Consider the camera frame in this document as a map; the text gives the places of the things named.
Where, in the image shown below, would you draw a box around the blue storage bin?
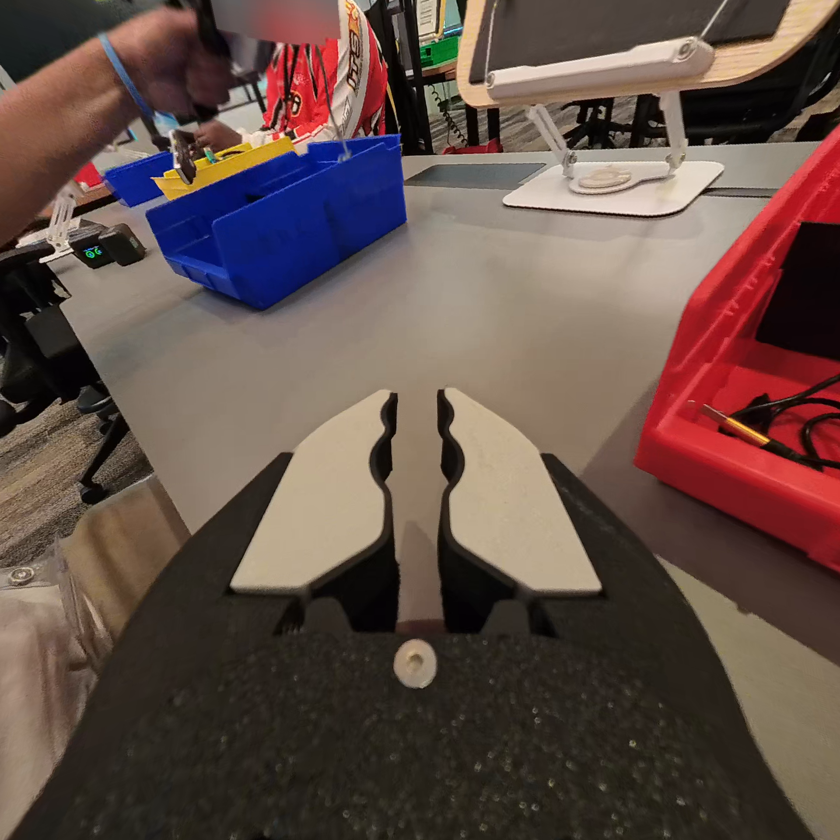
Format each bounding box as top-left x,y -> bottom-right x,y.
146,134 -> 408,311
104,151 -> 175,207

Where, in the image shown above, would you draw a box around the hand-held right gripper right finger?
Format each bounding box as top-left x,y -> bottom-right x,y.
436,387 -> 603,598

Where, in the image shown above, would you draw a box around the person's left forearm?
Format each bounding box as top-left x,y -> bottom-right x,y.
0,39 -> 142,245

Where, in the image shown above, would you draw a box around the book stand with black board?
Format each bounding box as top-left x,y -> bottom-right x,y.
456,0 -> 836,219

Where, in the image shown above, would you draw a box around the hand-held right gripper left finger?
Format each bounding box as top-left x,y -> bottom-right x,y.
230,390 -> 400,595

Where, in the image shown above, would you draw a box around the person's left hand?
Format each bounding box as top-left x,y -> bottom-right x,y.
128,10 -> 201,119

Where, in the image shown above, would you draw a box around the black bin divider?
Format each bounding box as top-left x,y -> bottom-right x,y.
755,222 -> 840,362

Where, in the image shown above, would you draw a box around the dark desk cable flap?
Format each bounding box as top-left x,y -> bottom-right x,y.
402,163 -> 547,193

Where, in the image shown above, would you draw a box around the person's beige trousers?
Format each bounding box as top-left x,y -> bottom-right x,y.
0,482 -> 193,837

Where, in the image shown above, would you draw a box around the yellow storage bin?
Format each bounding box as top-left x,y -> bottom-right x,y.
152,136 -> 298,202

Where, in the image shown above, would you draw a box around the black office chair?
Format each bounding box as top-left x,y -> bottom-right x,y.
0,246 -> 130,506

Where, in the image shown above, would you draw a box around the grey desk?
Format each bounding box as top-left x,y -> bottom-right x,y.
56,141 -> 840,840

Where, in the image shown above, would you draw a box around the dark grey device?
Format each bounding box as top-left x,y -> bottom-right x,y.
169,129 -> 199,186

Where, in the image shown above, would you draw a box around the blue wristband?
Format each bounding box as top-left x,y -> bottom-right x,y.
98,33 -> 158,122

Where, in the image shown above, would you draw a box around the black device with green display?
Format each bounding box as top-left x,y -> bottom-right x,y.
69,227 -> 119,270

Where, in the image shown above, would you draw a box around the red storage bin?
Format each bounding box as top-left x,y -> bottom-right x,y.
633,123 -> 840,573

